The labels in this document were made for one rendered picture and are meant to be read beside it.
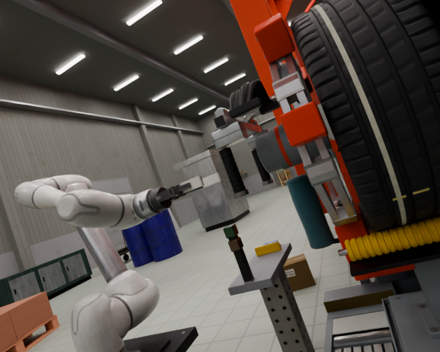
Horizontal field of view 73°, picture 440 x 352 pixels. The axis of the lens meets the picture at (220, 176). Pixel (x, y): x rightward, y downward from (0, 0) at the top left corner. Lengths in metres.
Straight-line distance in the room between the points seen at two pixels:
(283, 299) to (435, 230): 0.67
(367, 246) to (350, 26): 0.53
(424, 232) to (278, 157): 0.42
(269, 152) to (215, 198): 6.73
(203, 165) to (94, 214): 6.85
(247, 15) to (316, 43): 0.97
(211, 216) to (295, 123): 7.20
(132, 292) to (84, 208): 0.57
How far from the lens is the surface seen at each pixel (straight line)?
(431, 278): 1.02
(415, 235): 0.88
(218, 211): 7.67
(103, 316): 1.26
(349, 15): 0.76
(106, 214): 0.93
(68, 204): 0.90
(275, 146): 0.93
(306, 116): 0.63
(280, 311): 1.35
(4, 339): 3.72
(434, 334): 1.05
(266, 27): 0.83
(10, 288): 6.98
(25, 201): 1.45
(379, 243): 0.87
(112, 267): 1.42
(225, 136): 0.84
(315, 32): 0.76
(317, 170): 0.71
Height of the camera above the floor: 0.77
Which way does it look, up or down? 4 degrees up
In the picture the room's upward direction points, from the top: 20 degrees counter-clockwise
